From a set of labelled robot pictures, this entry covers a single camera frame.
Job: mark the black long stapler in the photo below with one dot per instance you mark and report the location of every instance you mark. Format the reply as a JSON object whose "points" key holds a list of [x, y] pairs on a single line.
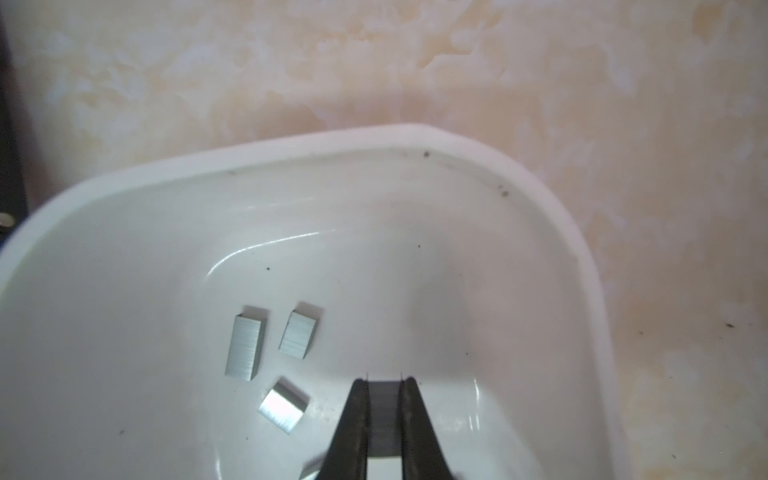
{"points": [[14, 203]]}

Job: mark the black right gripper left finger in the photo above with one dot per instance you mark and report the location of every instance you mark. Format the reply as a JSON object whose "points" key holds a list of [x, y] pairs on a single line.
{"points": [[346, 457]]}

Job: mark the white plastic tray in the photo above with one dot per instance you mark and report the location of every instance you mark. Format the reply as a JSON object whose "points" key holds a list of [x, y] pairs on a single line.
{"points": [[420, 253]]}

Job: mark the grey staple block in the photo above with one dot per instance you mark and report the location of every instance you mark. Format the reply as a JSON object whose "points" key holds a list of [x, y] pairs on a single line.
{"points": [[283, 408], [245, 347], [385, 437], [297, 335]]}

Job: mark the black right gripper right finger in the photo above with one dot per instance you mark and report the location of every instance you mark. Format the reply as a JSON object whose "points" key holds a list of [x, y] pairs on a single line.
{"points": [[421, 454]]}

